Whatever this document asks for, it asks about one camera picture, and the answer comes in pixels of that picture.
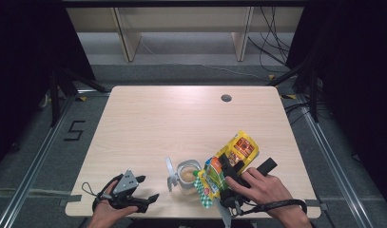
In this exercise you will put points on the person's left hand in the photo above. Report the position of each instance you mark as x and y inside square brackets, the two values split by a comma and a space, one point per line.
[105, 214]

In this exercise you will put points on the dark curtain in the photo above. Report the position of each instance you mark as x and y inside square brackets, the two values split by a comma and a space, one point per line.
[23, 47]
[356, 63]

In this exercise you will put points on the yellow pouch with green cap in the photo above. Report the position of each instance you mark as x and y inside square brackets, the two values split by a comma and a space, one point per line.
[243, 146]

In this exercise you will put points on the light wooden table frame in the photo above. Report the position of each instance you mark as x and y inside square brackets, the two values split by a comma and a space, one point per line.
[181, 19]

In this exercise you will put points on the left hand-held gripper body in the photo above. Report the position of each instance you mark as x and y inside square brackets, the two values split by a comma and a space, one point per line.
[126, 183]

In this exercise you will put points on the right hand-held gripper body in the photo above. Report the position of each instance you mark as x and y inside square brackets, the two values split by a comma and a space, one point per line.
[232, 199]

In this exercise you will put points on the black metal stand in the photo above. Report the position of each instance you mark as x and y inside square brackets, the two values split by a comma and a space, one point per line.
[314, 95]
[54, 95]

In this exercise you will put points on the round table grommet hole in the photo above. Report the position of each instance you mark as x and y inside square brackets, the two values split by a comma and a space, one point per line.
[226, 98]

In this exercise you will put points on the aluminium floor rail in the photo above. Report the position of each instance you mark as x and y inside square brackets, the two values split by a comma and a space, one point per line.
[340, 171]
[38, 158]

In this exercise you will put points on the clear jar with white lid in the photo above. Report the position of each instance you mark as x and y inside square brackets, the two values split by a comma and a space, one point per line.
[188, 177]

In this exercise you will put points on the person's right hand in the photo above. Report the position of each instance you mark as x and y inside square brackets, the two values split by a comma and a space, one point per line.
[268, 192]

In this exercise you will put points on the gray tape strip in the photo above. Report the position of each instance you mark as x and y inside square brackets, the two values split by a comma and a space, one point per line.
[316, 204]
[70, 199]

